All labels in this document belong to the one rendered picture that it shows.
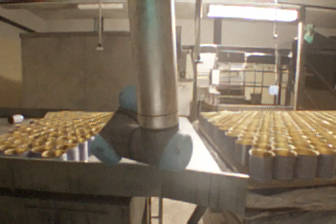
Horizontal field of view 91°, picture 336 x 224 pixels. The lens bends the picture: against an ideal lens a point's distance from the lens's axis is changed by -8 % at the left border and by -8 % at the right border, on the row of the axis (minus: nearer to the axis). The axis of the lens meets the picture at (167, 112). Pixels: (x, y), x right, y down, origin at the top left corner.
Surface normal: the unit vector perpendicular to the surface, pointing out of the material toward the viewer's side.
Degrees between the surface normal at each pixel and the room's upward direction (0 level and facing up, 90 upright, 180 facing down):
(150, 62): 98
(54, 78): 90
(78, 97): 90
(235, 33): 90
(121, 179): 90
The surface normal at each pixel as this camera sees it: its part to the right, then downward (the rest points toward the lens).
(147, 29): -0.11, 0.25
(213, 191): -0.29, 0.10
